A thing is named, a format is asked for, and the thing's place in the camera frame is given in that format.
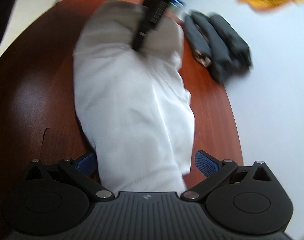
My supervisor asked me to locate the white cream garment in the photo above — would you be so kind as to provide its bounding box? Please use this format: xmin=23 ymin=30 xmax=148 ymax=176
xmin=73 ymin=0 xmax=195 ymax=193

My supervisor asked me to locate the green and blue bag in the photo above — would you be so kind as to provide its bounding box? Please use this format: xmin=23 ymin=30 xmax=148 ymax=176
xmin=170 ymin=0 xmax=186 ymax=10

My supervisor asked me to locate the dark grey folded jacket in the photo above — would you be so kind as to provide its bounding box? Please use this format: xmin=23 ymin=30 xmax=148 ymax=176
xmin=184 ymin=11 xmax=252 ymax=83

